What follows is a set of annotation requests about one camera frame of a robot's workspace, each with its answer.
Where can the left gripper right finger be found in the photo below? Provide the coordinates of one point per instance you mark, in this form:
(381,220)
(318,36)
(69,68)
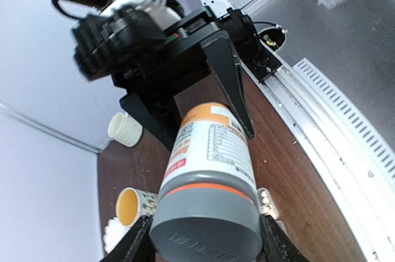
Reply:
(276,245)

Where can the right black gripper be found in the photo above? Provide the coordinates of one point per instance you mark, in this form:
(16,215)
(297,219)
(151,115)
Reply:
(194,47)

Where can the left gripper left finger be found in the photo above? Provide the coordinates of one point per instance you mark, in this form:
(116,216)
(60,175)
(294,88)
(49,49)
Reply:
(136,245)

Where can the grey bottle cap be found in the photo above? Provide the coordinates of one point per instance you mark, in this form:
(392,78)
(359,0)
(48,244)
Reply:
(207,216)

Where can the grey lid pill bottle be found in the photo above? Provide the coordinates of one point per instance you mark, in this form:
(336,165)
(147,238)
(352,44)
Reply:
(210,139)

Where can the clear plastic pill organizer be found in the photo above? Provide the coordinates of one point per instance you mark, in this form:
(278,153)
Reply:
(280,223)

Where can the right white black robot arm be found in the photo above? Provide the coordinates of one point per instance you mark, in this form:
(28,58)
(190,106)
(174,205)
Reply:
(154,52)

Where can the white pills in organizer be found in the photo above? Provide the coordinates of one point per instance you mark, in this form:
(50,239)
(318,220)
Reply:
(268,207)

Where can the white scalloped bowl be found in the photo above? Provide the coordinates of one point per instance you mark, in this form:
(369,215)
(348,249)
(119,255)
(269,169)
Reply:
(114,231)

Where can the patterned mug yellow inside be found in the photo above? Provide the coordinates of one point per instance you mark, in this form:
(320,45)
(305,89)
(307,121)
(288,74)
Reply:
(132,203)

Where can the cream ribbed mug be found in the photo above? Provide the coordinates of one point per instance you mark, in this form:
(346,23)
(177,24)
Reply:
(125,129)

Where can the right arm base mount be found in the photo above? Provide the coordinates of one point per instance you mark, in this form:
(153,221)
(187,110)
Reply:
(255,55)

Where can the front aluminium rail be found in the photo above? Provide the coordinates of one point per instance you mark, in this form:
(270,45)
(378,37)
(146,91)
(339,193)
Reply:
(352,158)

